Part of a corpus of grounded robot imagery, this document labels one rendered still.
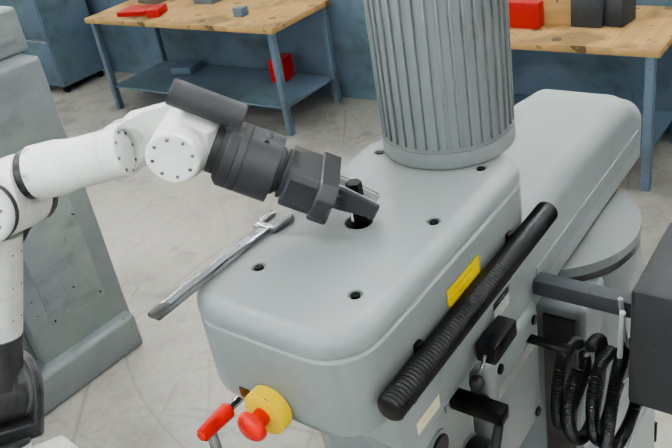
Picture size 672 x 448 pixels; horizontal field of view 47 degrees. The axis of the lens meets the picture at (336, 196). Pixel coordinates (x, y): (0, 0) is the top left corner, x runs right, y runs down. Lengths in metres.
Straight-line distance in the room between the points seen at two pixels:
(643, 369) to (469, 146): 0.41
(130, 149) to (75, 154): 0.07
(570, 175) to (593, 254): 0.18
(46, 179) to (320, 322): 0.40
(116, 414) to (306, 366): 3.00
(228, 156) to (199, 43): 6.65
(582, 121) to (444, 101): 0.53
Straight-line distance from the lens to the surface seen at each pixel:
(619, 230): 1.57
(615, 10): 4.81
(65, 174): 1.01
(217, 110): 0.94
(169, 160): 0.92
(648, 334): 1.17
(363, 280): 0.89
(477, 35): 1.04
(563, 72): 5.60
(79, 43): 8.44
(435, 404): 1.05
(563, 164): 1.40
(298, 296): 0.89
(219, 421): 1.04
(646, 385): 1.23
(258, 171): 0.93
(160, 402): 3.79
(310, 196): 0.94
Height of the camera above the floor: 2.40
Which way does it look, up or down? 28 degrees down
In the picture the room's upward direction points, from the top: 10 degrees counter-clockwise
